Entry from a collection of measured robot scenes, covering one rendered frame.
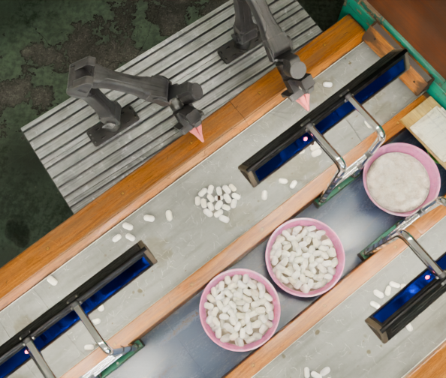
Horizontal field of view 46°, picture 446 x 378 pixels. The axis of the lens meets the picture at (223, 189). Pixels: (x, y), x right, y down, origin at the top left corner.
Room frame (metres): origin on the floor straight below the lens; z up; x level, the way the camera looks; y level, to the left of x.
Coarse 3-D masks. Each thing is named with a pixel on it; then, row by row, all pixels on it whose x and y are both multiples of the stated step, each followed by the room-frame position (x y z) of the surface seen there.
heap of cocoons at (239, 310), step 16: (224, 288) 0.14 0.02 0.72; (240, 288) 0.14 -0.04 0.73; (256, 288) 0.13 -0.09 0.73; (208, 304) 0.09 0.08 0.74; (224, 304) 0.09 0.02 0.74; (240, 304) 0.08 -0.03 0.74; (256, 304) 0.08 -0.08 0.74; (272, 304) 0.08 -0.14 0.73; (208, 320) 0.04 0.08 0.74; (224, 320) 0.04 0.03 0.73; (240, 320) 0.03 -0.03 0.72; (256, 320) 0.03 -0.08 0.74; (272, 320) 0.02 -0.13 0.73; (224, 336) -0.02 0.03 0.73; (240, 336) -0.02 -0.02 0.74; (256, 336) -0.02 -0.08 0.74
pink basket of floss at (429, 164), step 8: (392, 144) 0.60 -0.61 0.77; (400, 144) 0.60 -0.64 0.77; (408, 144) 0.59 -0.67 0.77; (376, 152) 0.57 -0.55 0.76; (384, 152) 0.58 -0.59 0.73; (408, 152) 0.58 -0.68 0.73; (416, 152) 0.57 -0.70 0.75; (424, 152) 0.56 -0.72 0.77; (424, 160) 0.54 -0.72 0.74; (432, 160) 0.53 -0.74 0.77; (368, 168) 0.53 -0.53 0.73; (432, 168) 0.50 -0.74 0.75; (432, 176) 0.48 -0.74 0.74; (432, 184) 0.45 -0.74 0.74; (440, 184) 0.44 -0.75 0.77; (368, 192) 0.43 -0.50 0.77; (432, 192) 0.42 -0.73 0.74; (416, 208) 0.37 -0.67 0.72
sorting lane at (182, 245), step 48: (384, 96) 0.80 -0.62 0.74; (240, 144) 0.65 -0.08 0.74; (336, 144) 0.62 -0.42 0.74; (192, 192) 0.48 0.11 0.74; (240, 192) 0.47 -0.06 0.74; (288, 192) 0.46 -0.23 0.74; (96, 240) 0.33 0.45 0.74; (144, 240) 0.32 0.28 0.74; (192, 240) 0.31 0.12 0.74; (48, 288) 0.18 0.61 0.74; (144, 288) 0.16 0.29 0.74; (0, 336) 0.04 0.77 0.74
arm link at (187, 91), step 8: (168, 80) 0.80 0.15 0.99; (168, 88) 0.77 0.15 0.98; (176, 88) 0.76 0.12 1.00; (184, 88) 0.75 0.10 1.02; (192, 88) 0.75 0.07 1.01; (200, 88) 0.76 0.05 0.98; (168, 96) 0.75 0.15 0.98; (176, 96) 0.73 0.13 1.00; (184, 96) 0.74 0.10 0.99; (192, 96) 0.73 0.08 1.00; (200, 96) 0.74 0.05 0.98; (160, 104) 0.72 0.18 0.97; (168, 104) 0.72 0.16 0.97
